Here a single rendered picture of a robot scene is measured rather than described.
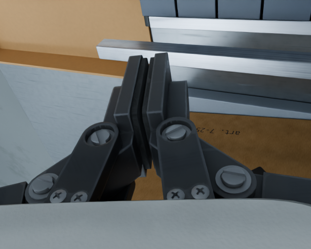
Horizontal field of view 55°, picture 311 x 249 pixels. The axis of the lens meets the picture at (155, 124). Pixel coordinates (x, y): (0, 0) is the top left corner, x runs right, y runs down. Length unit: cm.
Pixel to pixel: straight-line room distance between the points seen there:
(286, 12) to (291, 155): 14
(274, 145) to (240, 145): 4
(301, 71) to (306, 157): 14
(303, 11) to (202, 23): 9
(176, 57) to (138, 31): 17
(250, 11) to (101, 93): 29
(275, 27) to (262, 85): 11
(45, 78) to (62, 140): 17
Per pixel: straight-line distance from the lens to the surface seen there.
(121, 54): 24
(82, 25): 43
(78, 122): 59
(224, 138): 36
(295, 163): 33
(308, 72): 21
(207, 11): 29
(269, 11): 28
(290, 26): 29
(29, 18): 49
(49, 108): 61
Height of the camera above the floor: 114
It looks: 40 degrees down
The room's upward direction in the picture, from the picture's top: 148 degrees counter-clockwise
